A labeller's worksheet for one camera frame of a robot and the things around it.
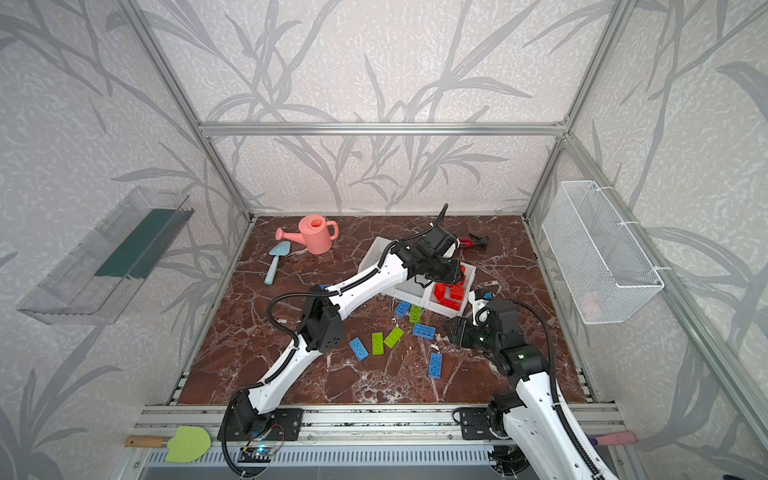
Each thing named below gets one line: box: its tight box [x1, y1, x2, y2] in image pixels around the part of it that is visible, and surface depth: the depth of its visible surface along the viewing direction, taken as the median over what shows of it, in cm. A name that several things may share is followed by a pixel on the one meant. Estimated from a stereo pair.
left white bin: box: [358, 235, 396, 273], surface depth 106 cm
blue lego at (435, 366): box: [428, 352, 443, 380], surface depth 82 cm
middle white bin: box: [382, 276, 433, 308], surface depth 94 cm
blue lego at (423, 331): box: [413, 324, 436, 341], surface depth 91 cm
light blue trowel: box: [264, 241, 291, 286], surface depth 110 cm
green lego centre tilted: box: [383, 327, 405, 349], surface depth 90 cm
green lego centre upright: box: [371, 332, 384, 355], surface depth 88 cm
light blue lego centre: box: [348, 336, 370, 362], surface depth 88 cm
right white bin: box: [420, 262, 477, 319], surface depth 93 cm
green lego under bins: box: [410, 304, 423, 323], surface depth 95 cm
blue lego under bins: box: [395, 300, 412, 318], surface depth 95 cm
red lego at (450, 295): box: [434, 280, 465, 311], surface depth 97 cm
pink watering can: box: [275, 215, 339, 255], surface depth 107 cm
